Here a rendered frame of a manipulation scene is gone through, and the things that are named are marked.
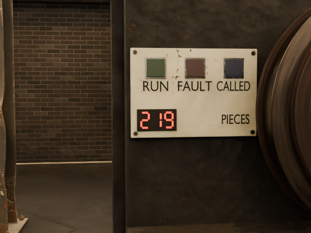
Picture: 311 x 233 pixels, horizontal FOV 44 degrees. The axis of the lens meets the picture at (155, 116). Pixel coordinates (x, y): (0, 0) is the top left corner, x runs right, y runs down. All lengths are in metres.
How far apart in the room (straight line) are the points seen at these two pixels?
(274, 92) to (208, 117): 0.16
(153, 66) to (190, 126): 0.14
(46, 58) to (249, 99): 6.16
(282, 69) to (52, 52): 6.28
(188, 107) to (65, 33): 6.14
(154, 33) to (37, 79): 6.11
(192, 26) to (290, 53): 0.22
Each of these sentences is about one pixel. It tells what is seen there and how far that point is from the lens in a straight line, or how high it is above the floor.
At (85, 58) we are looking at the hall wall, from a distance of 6.79.
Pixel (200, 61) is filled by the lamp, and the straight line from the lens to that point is 0.79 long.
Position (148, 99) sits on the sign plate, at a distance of 0.78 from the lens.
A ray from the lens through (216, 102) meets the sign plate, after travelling 0.80.
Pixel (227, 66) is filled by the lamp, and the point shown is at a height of 1.20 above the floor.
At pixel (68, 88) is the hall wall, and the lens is 6.79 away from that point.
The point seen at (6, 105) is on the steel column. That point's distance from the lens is 3.60.
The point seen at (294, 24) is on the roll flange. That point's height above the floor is 1.28.
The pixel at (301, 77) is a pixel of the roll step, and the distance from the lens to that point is 0.70.
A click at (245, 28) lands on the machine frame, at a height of 1.28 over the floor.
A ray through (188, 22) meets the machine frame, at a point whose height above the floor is 1.30.
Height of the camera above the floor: 1.14
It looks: 3 degrees down
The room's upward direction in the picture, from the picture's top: straight up
